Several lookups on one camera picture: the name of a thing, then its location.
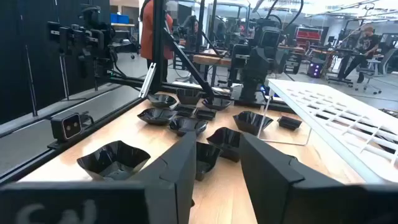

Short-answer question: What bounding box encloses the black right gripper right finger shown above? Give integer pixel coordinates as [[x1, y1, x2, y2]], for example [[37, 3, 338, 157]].
[[239, 133, 343, 224]]

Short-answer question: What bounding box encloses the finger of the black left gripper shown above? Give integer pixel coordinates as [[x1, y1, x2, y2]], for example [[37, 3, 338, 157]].
[[241, 67, 256, 94], [255, 67, 270, 94]]

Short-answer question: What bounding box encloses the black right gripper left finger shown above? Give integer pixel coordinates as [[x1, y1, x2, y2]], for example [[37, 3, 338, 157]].
[[130, 132, 197, 224]]

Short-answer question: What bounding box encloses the small black square plate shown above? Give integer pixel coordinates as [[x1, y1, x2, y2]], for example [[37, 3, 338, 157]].
[[276, 115, 303, 131], [174, 104, 197, 118], [194, 107, 218, 121]]

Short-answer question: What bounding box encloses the wooden workbench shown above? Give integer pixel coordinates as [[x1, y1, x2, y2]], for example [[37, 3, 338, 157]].
[[192, 53, 233, 67]]

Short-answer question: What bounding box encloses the computer tower with purple light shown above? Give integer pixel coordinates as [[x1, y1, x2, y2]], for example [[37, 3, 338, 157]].
[[307, 58, 325, 78]]

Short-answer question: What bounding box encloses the person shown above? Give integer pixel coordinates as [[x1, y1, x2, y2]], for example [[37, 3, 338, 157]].
[[337, 24, 384, 84], [182, 15, 201, 52], [139, 0, 175, 82]]

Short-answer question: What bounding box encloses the silver aluminium bar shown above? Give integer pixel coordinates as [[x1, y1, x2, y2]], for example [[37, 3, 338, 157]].
[[138, 62, 157, 99]]

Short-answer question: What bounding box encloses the grey office chair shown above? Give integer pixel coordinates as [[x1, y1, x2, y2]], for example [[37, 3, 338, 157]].
[[354, 48, 398, 95]]

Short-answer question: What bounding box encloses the blue storage bin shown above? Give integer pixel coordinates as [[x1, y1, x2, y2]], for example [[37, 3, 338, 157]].
[[110, 12, 130, 24]]

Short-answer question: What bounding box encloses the black partition panel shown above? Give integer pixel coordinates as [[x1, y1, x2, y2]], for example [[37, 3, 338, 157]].
[[0, 0, 111, 125]]

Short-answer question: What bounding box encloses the white wire rack shelf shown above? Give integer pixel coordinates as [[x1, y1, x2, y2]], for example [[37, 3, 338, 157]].
[[257, 78, 398, 185]]

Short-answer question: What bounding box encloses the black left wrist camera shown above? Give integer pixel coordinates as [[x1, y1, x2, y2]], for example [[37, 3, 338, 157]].
[[259, 26, 283, 50]]

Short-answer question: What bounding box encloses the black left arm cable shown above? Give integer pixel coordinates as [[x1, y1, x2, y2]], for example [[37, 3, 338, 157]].
[[264, 0, 305, 32]]

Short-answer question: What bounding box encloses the black table-level camera box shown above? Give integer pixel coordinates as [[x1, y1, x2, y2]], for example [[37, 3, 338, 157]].
[[50, 111, 84, 143]]

